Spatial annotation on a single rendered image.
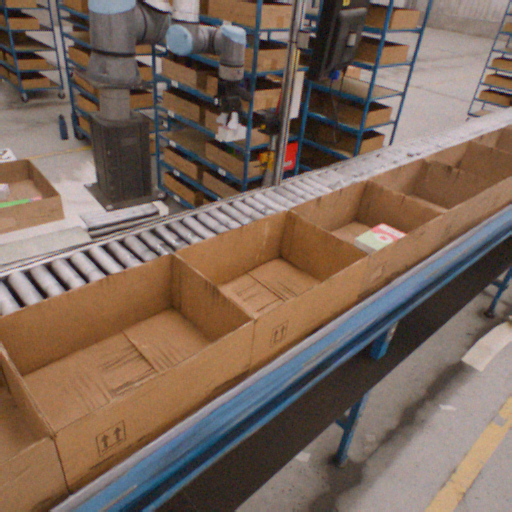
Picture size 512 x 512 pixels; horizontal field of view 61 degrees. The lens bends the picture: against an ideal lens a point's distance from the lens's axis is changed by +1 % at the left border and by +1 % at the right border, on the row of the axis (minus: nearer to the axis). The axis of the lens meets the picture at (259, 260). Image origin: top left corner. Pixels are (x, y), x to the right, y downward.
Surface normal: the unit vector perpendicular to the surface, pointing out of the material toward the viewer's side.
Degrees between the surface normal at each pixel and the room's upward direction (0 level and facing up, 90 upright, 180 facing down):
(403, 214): 90
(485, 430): 0
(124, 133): 90
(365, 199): 90
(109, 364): 0
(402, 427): 0
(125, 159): 90
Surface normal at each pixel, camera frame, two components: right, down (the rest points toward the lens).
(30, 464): 0.69, 0.47
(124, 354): 0.10, -0.82
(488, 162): -0.73, 0.33
